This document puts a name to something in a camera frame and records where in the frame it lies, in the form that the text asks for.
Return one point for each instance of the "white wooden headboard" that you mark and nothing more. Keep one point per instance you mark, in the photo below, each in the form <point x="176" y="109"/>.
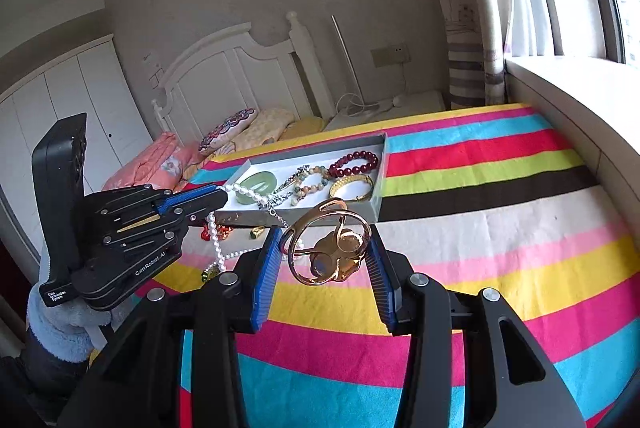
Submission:
<point x="228" y="71"/>

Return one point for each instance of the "white wardrobe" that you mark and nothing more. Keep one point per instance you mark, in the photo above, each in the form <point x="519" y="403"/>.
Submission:
<point x="89" y="81"/>

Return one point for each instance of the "yellow floral bed sheet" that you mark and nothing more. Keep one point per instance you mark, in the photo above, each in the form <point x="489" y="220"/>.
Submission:
<point x="294" y="130"/>

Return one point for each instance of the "blue fleece sleeve forearm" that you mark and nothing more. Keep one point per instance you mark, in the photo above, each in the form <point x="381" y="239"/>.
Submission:
<point x="59" y="344"/>

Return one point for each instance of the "white nightstand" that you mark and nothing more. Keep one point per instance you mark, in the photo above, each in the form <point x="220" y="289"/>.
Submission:
<point x="401" y="106"/>

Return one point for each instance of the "gold flower bangle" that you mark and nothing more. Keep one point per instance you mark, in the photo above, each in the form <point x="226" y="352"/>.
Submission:
<point x="334" y="257"/>

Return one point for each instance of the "beige patterned pillow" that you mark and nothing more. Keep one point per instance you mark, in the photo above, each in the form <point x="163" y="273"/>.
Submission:
<point x="265" y="129"/>

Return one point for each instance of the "silver rhinestone brooch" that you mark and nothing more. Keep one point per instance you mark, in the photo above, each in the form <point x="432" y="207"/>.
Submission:
<point x="286" y="189"/>

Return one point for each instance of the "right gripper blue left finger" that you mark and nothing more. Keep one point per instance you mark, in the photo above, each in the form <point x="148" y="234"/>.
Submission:
<point x="264" y="278"/>

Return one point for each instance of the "grey shallow cardboard box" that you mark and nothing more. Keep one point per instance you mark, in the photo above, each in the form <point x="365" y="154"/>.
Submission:
<point x="285" y="163"/>

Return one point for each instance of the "embroidered decorative pillow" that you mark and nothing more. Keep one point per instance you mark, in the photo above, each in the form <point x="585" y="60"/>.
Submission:
<point x="227" y="130"/>

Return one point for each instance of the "striped multicolour bedspread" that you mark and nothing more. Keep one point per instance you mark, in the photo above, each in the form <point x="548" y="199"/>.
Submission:
<point x="476" y="198"/>

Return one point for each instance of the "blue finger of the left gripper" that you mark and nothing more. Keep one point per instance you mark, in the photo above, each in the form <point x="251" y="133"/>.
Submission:
<point x="198" y="210"/>
<point x="185" y="197"/>

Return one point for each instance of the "wall power socket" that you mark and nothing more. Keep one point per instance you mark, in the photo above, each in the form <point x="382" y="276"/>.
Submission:
<point x="397" y="54"/>

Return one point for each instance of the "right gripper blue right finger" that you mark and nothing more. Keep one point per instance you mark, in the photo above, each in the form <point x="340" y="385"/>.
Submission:
<point x="384" y="281"/>

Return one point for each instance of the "pink folded quilt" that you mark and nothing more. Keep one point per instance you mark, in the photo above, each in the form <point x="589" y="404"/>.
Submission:
<point x="160" y="165"/>

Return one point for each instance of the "green jade bangle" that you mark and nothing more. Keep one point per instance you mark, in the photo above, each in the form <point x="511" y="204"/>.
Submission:
<point x="261" y="183"/>

